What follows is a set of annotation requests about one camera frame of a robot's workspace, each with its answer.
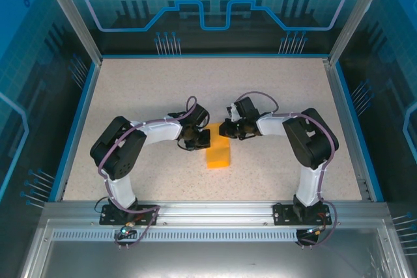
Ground aluminium base beam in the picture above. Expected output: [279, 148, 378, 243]
[42, 200, 391, 227]

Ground aluminium frame post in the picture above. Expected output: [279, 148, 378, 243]
[328, 0, 394, 64]
[37, 0, 104, 64]

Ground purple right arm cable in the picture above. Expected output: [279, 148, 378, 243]
[234, 90, 341, 248]

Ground cable connector with orange sleeve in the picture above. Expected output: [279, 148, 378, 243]
[304, 225, 326, 236]

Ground aluminium side rail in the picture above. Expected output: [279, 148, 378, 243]
[324, 57, 373, 201]

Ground blue table edge strip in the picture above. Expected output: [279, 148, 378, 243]
[336, 62, 386, 202]
[48, 62, 98, 201]

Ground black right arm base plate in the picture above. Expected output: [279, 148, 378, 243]
[272, 202, 333, 226]

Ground orange paper sheet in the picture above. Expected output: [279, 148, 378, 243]
[205, 122, 231, 171]

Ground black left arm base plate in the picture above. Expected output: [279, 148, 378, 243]
[99, 203, 160, 226]

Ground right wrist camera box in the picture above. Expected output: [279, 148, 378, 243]
[226, 102, 240, 121]

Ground brushed metal tray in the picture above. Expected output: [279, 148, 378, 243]
[19, 218, 410, 278]

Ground cable connector with green light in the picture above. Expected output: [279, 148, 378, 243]
[119, 221, 137, 238]

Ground slotted grey cable duct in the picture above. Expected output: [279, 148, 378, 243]
[51, 229, 299, 241]

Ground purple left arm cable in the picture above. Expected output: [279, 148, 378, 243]
[97, 95, 198, 249]

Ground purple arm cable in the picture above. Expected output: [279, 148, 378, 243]
[97, 95, 198, 249]
[234, 90, 341, 248]

